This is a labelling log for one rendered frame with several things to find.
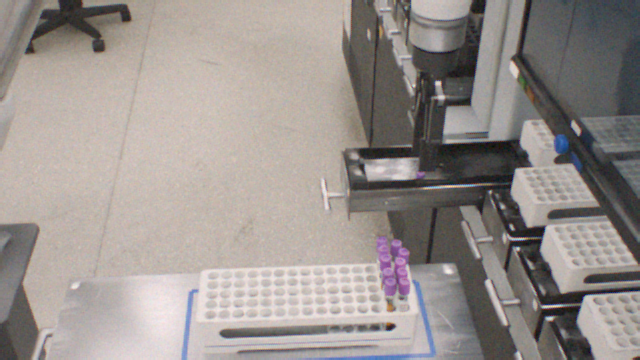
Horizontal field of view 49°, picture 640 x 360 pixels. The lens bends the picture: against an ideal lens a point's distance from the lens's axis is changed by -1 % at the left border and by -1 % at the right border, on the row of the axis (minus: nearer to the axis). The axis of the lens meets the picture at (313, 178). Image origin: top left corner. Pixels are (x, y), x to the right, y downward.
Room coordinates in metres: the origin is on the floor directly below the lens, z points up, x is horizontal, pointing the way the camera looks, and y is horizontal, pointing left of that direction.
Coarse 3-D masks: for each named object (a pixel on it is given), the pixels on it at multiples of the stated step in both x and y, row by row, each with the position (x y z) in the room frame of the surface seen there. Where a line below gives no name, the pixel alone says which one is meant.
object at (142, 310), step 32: (96, 288) 0.76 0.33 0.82; (128, 288) 0.76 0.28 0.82; (160, 288) 0.76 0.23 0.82; (192, 288) 0.76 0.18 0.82; (416, 288) 0.76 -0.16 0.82; (448, 288) 0.76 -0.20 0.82; (64, 320) 0.69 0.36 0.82; (96, 320) 0.69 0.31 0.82; (128, 320) 0.69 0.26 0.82; (160, 320) 0.69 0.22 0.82; (192, 320) 0.69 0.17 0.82; (448, 320) 0.69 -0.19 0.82; (32, 352) 0.67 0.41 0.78; (64, 352) 0.63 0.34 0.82; (96, 352) 0.63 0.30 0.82; (128, 352) 0.63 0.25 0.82; (160, 352) 0.63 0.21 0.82; (192, 352) 0.63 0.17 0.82; (224, 352) 0.63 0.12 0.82; (256, 352) 0.63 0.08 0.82; (288, 352) 0.63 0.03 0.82; (320, 352) 0.63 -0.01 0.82; (352, 352) 0.63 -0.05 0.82; (384, 352) 0.63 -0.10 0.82; (416, 352) 0.63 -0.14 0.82; (448, 352) 0.63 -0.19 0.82; (480, 352) 0.63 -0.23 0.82
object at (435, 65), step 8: (416, 48) 1.03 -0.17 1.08; (416, 56) 1.03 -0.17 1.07; (424, 56) 1.02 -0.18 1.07; (432, 56) 1.01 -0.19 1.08; (440, 56) 1.01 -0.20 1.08; (448, 56) 1.01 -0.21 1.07; (456, 56) 1.03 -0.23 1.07; (416, 64) 1.03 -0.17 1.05; (424, 64) 1.02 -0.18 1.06; (432, 64) 1.01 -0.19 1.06; (440, 64) 1.01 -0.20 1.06; (448, 64) 1.01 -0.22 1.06; (456, 64) 1.03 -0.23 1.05; (424, 72) 1.06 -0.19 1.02; (432, 72) 1.01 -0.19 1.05; (440, 72) 1.01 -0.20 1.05; (432, 80) 1.01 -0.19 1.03; (440, 80) 1.01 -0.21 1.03; (432, 88) 1.01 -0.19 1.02
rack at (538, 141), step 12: (528, 120) 1.16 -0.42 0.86; (540, 120) 1.16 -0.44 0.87; (528, 132) 1.13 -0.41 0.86; (540, 132) 1.12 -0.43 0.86; (528, 144) 1.11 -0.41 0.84; (540, 144) 1.08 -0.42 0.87; (552, 144) 1.08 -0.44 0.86; (540, 156) 1.06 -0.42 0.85; (552, 156) 1.06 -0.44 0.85; (564, 156) 1.12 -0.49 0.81
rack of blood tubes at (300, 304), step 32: (224, 288) 0.71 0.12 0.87; (256, 288) 0.69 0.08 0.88; (288, 288) 0.69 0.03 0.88; (320, 288) 0.70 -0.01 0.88; (352, 288) 0.70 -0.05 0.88; (224, 320) 0.64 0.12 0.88; (256, 320) 0.64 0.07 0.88; (288, 320) 0.64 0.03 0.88; (320, 320) 0.64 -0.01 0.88; (352, 320) 0.64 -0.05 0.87; (384, 320) 0.65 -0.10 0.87; (416, 320) 0.65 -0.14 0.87
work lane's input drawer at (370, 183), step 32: (352, 160) 1.09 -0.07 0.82; (384, 160) 1.11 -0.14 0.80; (416, 160) 1.11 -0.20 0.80; (448, 160) 1.11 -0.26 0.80; (480, 160) 1.11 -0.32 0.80; (512, 160) 1.11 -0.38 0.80; (352, 192) 1.01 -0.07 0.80; (384, 192) 1.02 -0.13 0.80; (416, 192) 1.02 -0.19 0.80; (448, 192) 1.03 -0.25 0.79; (480, 192) 1.03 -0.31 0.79
